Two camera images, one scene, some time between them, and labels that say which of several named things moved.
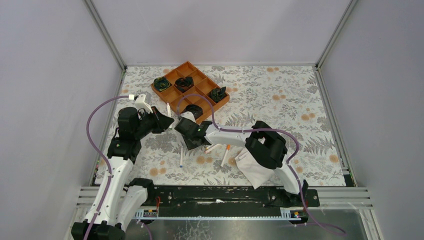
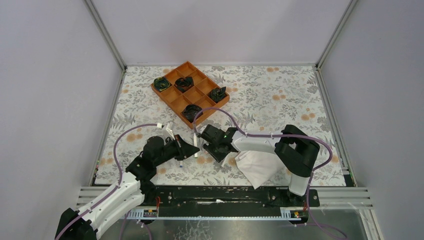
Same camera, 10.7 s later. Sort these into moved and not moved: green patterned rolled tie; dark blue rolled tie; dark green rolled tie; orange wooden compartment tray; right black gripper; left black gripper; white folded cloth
Moved: right black gripper; left black gripper
Not moved: orange wooden compartment tray; white folded cloth; green patterned rolled tie; dark green rolled tie; dark blue rolled tie
